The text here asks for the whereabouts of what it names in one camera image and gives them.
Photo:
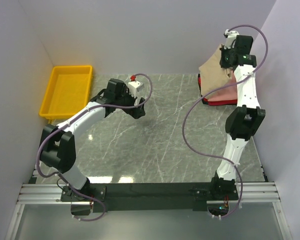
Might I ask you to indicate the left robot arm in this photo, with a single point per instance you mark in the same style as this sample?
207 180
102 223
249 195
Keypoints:
57 147

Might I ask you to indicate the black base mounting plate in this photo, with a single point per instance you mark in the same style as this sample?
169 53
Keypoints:
161 196

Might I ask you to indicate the beige t-shirt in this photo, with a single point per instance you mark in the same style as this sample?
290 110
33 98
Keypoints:
212 68

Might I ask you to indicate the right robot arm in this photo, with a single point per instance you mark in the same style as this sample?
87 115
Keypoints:
246 118

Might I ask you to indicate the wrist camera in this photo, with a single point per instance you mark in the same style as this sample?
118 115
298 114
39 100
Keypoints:
230 36
134 86

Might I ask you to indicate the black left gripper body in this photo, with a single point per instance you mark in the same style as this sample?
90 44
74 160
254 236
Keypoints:
125 99

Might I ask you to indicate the folded red t-shirt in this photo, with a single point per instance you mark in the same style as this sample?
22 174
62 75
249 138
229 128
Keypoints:
215 103

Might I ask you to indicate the aluminium rail frame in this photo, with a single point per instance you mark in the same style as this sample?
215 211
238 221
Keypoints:
146 153

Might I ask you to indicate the folded pink t-shirt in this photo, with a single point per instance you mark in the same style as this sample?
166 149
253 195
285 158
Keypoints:
228 93

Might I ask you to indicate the yellow plastic bin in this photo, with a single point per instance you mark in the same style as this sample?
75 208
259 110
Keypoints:
67 92

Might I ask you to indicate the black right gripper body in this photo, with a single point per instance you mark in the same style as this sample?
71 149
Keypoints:
225 56

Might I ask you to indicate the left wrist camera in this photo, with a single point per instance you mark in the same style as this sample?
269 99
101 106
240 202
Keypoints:
134 86

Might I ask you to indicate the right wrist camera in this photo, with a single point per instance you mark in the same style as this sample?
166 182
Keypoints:
230 36

